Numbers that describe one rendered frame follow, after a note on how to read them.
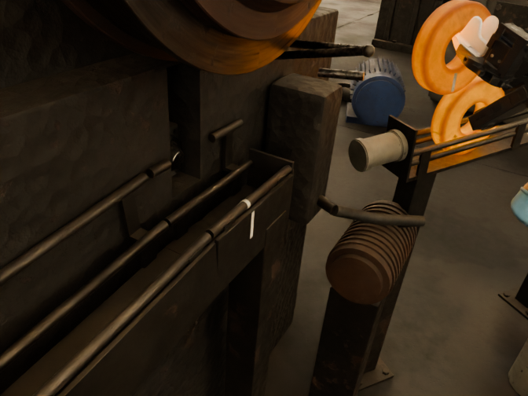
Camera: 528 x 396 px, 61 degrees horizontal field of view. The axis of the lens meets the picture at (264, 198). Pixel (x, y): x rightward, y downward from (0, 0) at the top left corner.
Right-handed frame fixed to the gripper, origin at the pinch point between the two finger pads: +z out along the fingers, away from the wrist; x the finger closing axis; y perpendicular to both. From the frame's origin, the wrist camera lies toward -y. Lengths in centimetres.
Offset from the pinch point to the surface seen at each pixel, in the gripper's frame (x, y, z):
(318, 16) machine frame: 18.8, -2.9, 14.5
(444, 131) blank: -1.1, -15.5, -6.5
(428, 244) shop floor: -55, -93, 11
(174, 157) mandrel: 52, -9, -9
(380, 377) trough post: 0, -81, -28
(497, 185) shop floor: -121, -101, 34
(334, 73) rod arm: 35.1, 5.4, -14.7
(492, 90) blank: -10.5, -8.7, -4.7
